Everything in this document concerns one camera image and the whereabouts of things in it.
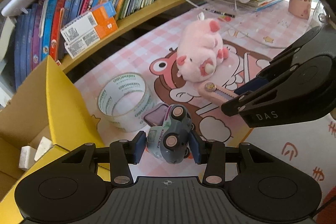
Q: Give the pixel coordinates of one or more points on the grey toy truck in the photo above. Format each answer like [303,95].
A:
[169,142]

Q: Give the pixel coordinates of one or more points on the white power adapter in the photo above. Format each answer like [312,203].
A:
[44,146]

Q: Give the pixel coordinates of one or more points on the pink utility knife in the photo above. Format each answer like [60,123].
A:
[217,95]

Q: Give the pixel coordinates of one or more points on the black marker pen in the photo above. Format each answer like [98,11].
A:
[220,13]

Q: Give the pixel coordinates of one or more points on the clear packing tape roll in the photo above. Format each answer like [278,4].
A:
[124,100]

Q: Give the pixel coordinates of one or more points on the white foam block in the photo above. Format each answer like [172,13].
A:
[26,160]

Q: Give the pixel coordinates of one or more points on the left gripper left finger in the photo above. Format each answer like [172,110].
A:
[122,153]

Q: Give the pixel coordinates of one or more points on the pink plush pig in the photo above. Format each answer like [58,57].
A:
[200,50]

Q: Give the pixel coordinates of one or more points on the pink cartoon desk mat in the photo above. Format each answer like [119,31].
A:
[251,39]

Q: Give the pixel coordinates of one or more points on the yellow cardboard box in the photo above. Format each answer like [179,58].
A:
[46,104]

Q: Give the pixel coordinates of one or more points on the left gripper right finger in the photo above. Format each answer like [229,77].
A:
[213,155]

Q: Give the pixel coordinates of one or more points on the upper white orange box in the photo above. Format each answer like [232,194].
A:
[100,19]

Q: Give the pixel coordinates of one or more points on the lower white orange box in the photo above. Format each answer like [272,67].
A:
[80,45]

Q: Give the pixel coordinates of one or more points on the white orange box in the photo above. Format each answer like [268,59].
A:
[80,45]
[100,19]

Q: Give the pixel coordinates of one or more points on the purple small card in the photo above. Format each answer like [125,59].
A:
[156,115]

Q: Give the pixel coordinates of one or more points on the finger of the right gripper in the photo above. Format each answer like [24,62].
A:
[251,85]

